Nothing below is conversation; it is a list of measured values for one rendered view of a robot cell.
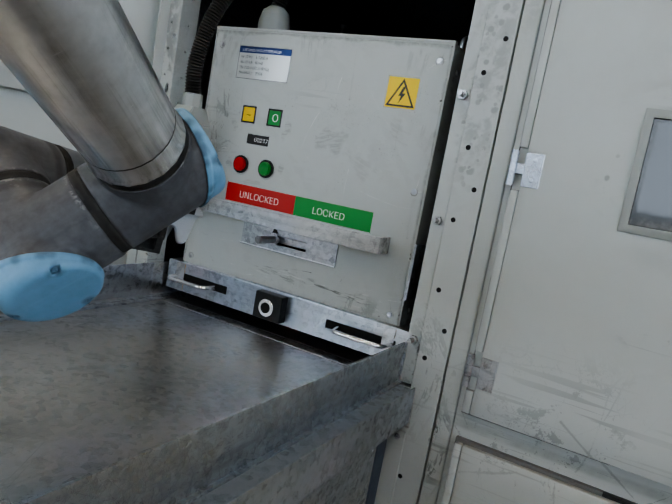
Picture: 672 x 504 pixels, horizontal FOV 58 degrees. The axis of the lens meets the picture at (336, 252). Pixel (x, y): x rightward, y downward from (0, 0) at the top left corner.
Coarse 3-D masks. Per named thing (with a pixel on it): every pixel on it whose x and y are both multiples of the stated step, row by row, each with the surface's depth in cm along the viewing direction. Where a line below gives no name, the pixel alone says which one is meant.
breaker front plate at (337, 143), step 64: (320, 64) 108; (384, 64) 102; (448, 64) 96; (256, 128) 115; (320, 128) 108; (384, 128) 102; (320, 192) 109; (384, 192) 103; (192, 256) 124; (256, 256) 116; (320, 256) 109; (384, 256) 103; (384, 320) 103
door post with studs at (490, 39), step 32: (480, 0) 90; (512, 0) 87; (480, 32) 90; (512, 32) 87; (480, 64) 90; (480, 96) 90; (480, 128) 90; (448, 160) 93; (480, 160) 90; (448, 192) 93; (480, 192) 90; (448, 224) 93; (448, 256) 93; (448, 288) 93; (416, 320) 96; (448, 320) 93; (416, 352) 96; (416, 384) 96; (416, 416) 96; (416, 448) 97; (416, 480) 97
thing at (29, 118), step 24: (120, 0) 115; (144, 0) 118; (168, 0) 118; (144, 24) 119; (144, 48) 120; (0, 72) 103; (0, 96) 105; (24, 96) 108; (0, 120) 106; (24, 120) 109; (48, 120) 111
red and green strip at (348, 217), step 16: (240, 192) 117; (256, 192) 115; (272, 192) 114; (272, 208) 114; (288, 208) 112; (304, 208) 110; (320, 208) 109; (336, 208) 107; (352, 208) 106; (336, 224) 107; (352, 224) 106; (368, 224) 104
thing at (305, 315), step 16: (192, 272) 122; (208, 272) 120; (192, 288) 122; (224, 288) 118; (240, 288) 116; (256, 288) 115; (272, 288) 114; (224, 304) 118; (240, 304) 117; (288, 304) 111; (304, 304) 110; (320, 304) 108; (288, 320) 111; (304, 320) 110; (320, 320) 108; (336, 320) 106; (352, 320) 105; (368, 320) 103; (320, 336) 108; (336, 336) 107; (368, 336) 104; (400, 336) 101; (368, 352) 104
